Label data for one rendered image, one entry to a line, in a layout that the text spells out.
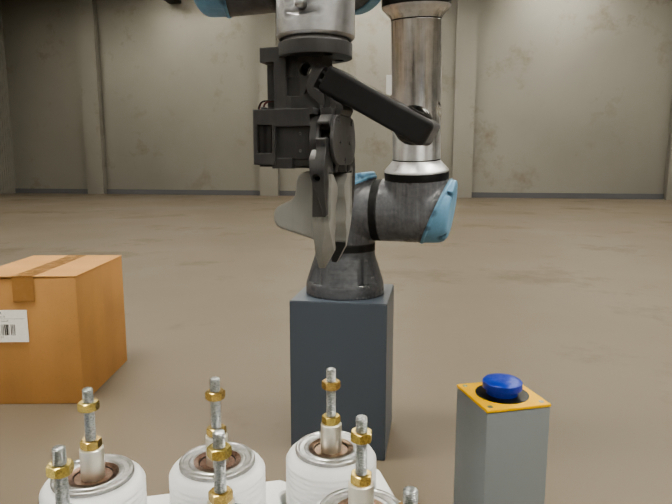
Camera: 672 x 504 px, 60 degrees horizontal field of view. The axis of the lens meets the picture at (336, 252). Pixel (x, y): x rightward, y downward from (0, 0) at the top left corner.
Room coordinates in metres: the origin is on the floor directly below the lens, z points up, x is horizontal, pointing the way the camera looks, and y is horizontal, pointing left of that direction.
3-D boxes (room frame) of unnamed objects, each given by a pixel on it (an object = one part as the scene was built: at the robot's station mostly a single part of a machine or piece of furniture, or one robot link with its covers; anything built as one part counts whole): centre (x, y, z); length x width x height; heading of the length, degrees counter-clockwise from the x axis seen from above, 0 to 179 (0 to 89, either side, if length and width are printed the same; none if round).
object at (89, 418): (0.53, 0.24, 0.30); 0.01 x 0.01 x 0.08
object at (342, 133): (0.59, 0.03, 0.60); 0.09 x 0.08 x 0.12; 72
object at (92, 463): (0.53, 0.24, 0.26); 0.02 x 0.02 x 0.03
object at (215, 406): (0.55, 0.12, 0.30); 0.01 x 0.01 x 0.08
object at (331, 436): (0.58, 0.01, 0.26); 0.02 x 0.02 x 0.03
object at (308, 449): (0.58, 0.01, 0.25); 0.08 x 0.08 x 0.01
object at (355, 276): (1.12, -0.02, 0.35); 0.15 x 0.15 x 0.10
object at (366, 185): (1.12, -0.02, 0.47); 0.13 x 0.12 x 0.14; 72
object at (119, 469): (0.53, 0.24, 0.25); 0.08 x 0.08 x 0.01
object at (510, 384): (0.58, -0.17, 0.32); 0.04 x 0.04 x 0.02
